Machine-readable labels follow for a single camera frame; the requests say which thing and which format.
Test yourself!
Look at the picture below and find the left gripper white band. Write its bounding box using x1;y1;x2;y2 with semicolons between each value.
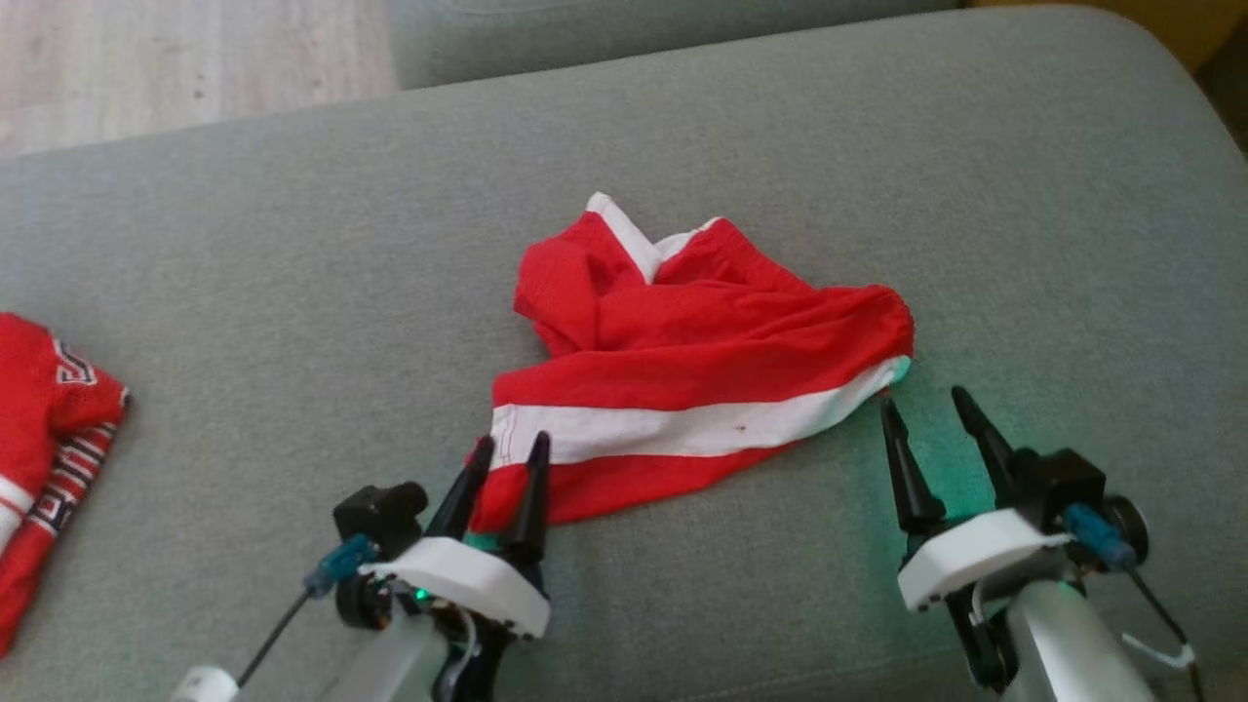
375;432;553;702

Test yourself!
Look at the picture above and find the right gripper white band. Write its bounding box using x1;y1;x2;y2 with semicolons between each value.
880;386;1073;695

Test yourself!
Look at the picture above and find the red shirt with white sleeves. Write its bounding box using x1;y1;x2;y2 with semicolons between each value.
468;192;916;535

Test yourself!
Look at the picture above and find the folded red printed garment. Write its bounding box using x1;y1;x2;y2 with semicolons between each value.
0;312;131;659

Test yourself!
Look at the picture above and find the large grey sofa seat cushion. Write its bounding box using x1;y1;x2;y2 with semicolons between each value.
0;5;1248;702

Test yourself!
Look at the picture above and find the long grey sofa seat cushion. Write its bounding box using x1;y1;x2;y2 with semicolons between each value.
385;0;966;92

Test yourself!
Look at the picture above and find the blue right camera cable plug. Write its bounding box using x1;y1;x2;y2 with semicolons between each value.
1063;502;1139;573

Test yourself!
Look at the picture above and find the blue camera cable plug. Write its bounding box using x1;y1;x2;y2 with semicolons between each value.
304;533;379;598
1063;502;1139;573

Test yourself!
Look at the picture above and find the blue left camera cable plug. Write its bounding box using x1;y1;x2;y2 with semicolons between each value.
304;533;379;598

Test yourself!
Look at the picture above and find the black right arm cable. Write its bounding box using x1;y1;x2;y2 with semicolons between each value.
1126;565;1207;702

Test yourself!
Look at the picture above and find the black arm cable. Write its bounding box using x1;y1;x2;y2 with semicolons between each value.
237;588;315;688
1126;565;1207;702

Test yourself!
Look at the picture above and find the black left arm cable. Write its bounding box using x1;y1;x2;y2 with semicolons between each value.
237;588;315;688

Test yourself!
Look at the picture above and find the white right cable clip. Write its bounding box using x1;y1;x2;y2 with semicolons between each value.
1121;632;1197;671

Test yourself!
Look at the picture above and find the white cable clip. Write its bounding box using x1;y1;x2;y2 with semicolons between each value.
171;666;241;702
1121;632;1197;671

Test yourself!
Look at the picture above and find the white left cable clip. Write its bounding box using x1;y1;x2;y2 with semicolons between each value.
171;666;241;702

